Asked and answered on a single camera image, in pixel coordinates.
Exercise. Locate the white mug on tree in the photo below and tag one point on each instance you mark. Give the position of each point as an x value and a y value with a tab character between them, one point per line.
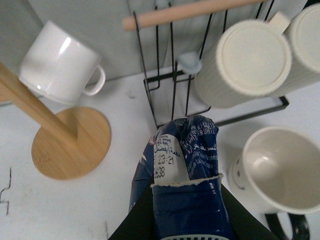
61	68

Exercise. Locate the black wire cup rack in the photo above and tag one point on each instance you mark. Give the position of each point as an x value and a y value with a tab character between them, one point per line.
168	15

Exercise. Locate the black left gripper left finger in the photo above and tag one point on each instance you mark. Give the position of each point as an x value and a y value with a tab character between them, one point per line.
138	225

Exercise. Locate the cream ribbed mug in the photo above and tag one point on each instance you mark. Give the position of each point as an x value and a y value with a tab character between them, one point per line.
251	60
304	37

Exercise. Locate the cream ribbed mug right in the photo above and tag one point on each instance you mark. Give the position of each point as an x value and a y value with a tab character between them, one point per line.
304	37

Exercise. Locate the Pascual milk carton green cap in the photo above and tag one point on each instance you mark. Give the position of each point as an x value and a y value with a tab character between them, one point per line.
182	160

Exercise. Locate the cream ribbed mug left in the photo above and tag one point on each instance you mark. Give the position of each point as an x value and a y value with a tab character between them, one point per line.
251	60

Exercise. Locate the cream smiley mug black handle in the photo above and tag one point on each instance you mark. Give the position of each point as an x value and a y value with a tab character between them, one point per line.
278	171

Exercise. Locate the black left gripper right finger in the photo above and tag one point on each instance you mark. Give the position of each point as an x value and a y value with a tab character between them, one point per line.
244	225

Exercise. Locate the wooden mug tree stand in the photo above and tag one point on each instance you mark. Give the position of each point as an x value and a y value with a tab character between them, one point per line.
69	144

